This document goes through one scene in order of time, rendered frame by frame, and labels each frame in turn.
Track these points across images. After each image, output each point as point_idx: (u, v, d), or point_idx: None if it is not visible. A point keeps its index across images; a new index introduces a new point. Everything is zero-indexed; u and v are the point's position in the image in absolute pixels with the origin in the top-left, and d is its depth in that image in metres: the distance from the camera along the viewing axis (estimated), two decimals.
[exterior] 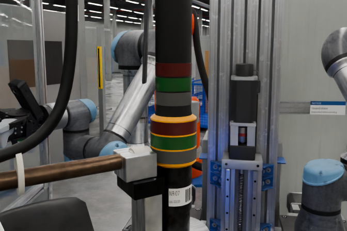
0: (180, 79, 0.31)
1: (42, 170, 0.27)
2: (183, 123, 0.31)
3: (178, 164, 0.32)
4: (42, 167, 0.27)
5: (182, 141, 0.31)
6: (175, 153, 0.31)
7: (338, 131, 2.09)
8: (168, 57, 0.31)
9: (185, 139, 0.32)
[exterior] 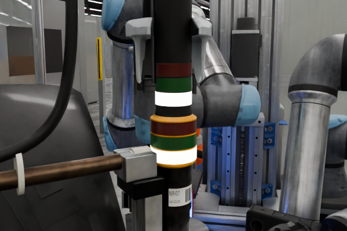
0: (180, 79, 0.31)
1: (42, 170, 0.27)
2: (183, 123, 0.31)
3: (178, 164, 0.32)
4: (42, 167, 0.27)
5: (182, 141, 0.31)
6: (175, 153, 0.31)
7: (340, 105, 2.07)
8: (168, 57, 0.31)
9: (185, 139, 0.32)
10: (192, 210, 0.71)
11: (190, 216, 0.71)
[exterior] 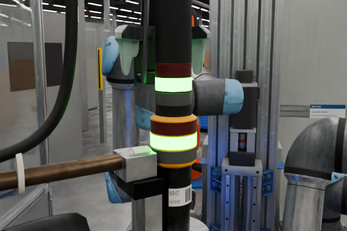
0: (180, 79, 0.31)
1: (42, 170, 0.27)
2: (183, 123, 0.31)
3: (178, 164, 0.32)
4: (42, 167, 0.27)
5: (182, 141, 0.31)
6: (175, 153, 0.31)
7: None
8: (168, 57, 0.31)
9: (185, 139, 0.32)
10: None
11: None
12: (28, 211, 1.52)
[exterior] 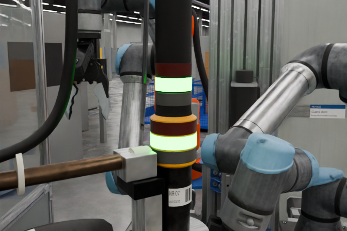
0: (180, 79, 0.31)
1: (42, 170, 0.27)
2: (183, 123, 0.31)
3: (178, 164, 0.32)
4: (42, 167, 0.27)
5: (182, 141, 0.31)
6: (175, 153, 0.31)
7: (338, 134, 2.10)
8: (168, 57, 0.31)
9: (185, 139, 0.32)
10: None
11: None
12: (28, 211, 1.52)
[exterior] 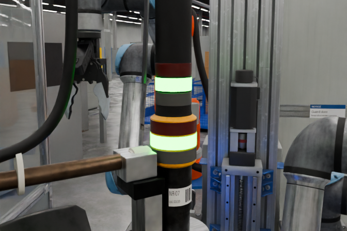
0: (180, 79, 0.31)
1: (42, 170, 0.27)
2: (183, 123, 0.31)
3: (178, 164, 0.32)
4: (42, 167, 0.27)
5: (182, 141, 0.31)
6: (175, 153, 0.31)
7: None
8: (168, 57, 0.31)
9: (185, 139, 0.32)
10: None
11: None
12: (28, 211, 1.52)
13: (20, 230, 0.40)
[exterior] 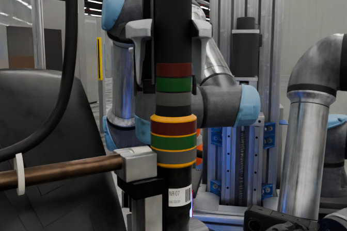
0: (180, 79, 0.31)
1: (42, 170, 0.27)
2: (183, 123, 0.31)
3: (178, 164, 0.32)
4: (42, 167, 0.27)
5: (182, 141, 0.31)
6: (175, 153, 0.31)
7: (340, 105, 2.07)
8: (168, 57, 0.31)
9: (185, 139, 0.32)
10: (192, 210, 0.71)
11: (190, 215, 0.71)
12: None
13: (10, 78, 0.38)
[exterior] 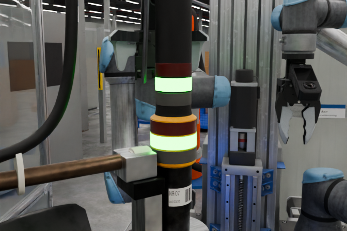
0: (180, 79, 0.31)
1: (42, 170, 0.27)
2: (183, 123, 0.31)
3: (178, 164, 0.32)
4: (42, 167, 0.27)
5: (182, 141, 0.31)
6: (175, 153, 0.31)
7: (338, 134, 2.10)
8: (168, 57, 0.31)
9: (185, 139, 0.32)
10: None
11: None
12: (28, 211, 1.52)
13: (20, 229, 0.40)
